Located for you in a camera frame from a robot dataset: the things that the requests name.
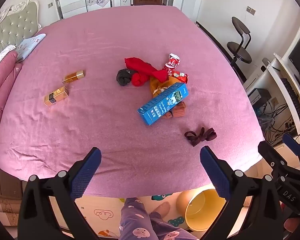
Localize white fridge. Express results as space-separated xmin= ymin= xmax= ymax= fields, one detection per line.
xmin=180 ymin=0 xmax=203 ymax=22

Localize person's pajama leg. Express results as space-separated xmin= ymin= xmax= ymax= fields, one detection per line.
xmin=118 ymin=197 xmax=198 ymax=240

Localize grey tufted headboard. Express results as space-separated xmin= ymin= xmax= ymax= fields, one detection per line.
xmin=0 ymin=0 xmax=42 ymax=61

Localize yellow bin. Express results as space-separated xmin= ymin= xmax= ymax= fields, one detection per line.
xmin=176 ymin=189 xmax=227 ymax=232

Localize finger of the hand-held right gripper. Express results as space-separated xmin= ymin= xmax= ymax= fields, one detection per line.
xmin=258 ymin=141 xmax=294 ymax=180
xmin=282 ymin=133 xmax=300 ymax=178

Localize long red sock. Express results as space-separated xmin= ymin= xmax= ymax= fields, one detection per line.
xmin=124 ymin=57 xmax=171 ymax=82

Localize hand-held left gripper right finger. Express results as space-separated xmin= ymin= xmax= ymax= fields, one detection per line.
xmin=199 ymin=146 xmax=284 ymax=240

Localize amber perfume bottle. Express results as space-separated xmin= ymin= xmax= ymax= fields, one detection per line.
xmin=62 ymin=70 xmax=86 ymax=84

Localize cartoon play mat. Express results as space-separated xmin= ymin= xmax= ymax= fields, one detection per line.
xmin=74 ymin=192 xmax=186 ymax=240

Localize pink bed sheet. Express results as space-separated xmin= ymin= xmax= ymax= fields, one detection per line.
xmin=0 ymin=5 xmax=265 ymax=198

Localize white computer tower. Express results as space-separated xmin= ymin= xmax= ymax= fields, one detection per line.
xmin=243 ymin=57 xmax=273 ymax=96

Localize person's bare foot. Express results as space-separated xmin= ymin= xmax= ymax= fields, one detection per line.
xmin=154 ymin=201 xmax=171 ymax=219

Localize black sock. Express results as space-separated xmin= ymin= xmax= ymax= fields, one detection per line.
xmin=116 ymin=68 xmax=135 ymax=87

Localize red white snack packet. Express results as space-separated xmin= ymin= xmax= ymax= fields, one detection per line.
xmin=164 ymin=53 xmax=181 ymax=69

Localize dark brown bow ribbon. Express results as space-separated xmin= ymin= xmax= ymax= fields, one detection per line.
xmin=184 ymin=127 xmax=217 ymax=147

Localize blue patterned pillow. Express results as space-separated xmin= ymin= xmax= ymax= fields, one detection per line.
xmin=15 ymin=33 xmax=47 ymax=61

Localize white pillow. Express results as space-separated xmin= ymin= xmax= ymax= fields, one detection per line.
xmin=0 ymin=45 xmax=17 ymax=75

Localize red snack wrapper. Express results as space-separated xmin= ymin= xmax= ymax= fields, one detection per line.
xmin=168 ymin=70 xmax=189 ymax=84

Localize tangle of black cables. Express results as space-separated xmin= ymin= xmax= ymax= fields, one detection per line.
xmin=256 ymin=99 xmax=297 ymax=144

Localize gold box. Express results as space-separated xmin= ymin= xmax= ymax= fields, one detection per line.
xmin=44 ymin=86 xmax=69 ymax=107

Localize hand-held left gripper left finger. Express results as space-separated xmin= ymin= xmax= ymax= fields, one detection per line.
xmin=17 ymin=147 xmax=102 ymax=240

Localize pink brown socks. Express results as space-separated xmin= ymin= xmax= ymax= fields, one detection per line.
xmin=164 ymin=101 xmax=187 ymax=120

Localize black keyboard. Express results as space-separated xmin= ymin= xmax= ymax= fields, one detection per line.
xmin=281 ymin=78 xmax=300 ymax=126

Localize blue carton box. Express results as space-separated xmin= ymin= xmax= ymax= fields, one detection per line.
xmin=137 ymin=82 xmax=189 ymax=125

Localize black device box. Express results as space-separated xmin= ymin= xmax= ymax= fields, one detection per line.
xmin=248 ymin=88 xmax=272 ymax=106

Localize person's right hand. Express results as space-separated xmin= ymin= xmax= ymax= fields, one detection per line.
xmin=284 ymin=217 xmax=300 ymax=233

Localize black swivel chair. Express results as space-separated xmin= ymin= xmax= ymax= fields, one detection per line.
xmin=226 ymin=16 xmax=252 ymax=64

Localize wooden bed frame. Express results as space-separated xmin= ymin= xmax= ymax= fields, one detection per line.
xmin=0 ymin=164 xmax=28 ymax=196

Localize brown sock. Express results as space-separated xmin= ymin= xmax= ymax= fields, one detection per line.
xmin=149 ymin=76 xmax=178 ymax=98

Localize white computer desk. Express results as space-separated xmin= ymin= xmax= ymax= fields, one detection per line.
xmin=266 ymin=17 xmax=300 ymax=141

